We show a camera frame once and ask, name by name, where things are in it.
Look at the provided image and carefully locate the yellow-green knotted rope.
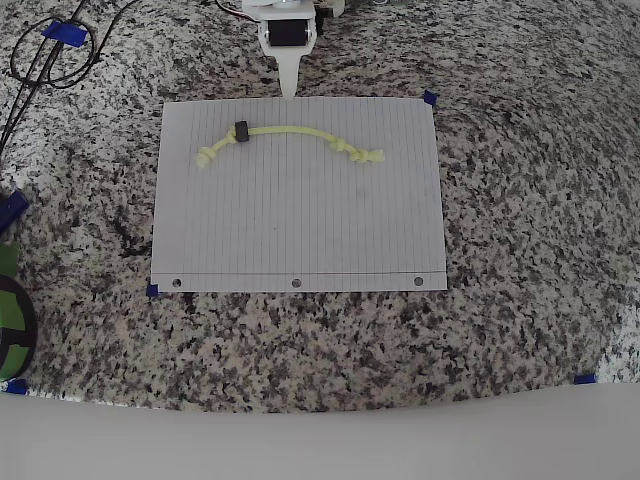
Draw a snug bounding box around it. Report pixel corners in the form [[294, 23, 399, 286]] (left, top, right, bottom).
[[195, 123, 387, 169]]

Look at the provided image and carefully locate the lined white paper sheet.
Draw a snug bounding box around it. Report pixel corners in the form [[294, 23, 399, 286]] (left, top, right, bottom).
[[149, 96, 448, 294]]

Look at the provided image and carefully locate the green tape piece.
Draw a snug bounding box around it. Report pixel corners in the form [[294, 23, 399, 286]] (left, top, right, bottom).
[[0, 241, 22, 275]]

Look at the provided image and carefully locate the black stand with green tape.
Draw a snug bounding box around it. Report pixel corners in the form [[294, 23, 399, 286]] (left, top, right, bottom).
[[0, 273, 38, 379]]

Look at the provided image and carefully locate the red white servo wire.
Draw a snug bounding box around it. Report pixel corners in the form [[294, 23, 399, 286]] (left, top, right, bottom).
[[213, 0, 261, 23]]

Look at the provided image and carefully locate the black coiled cable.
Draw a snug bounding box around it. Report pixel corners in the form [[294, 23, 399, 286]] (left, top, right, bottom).
[[8, 0, 140, 91]]

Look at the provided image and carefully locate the black straight cable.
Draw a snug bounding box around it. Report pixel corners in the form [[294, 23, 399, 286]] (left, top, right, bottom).
[[0, 0, 89, 154]]

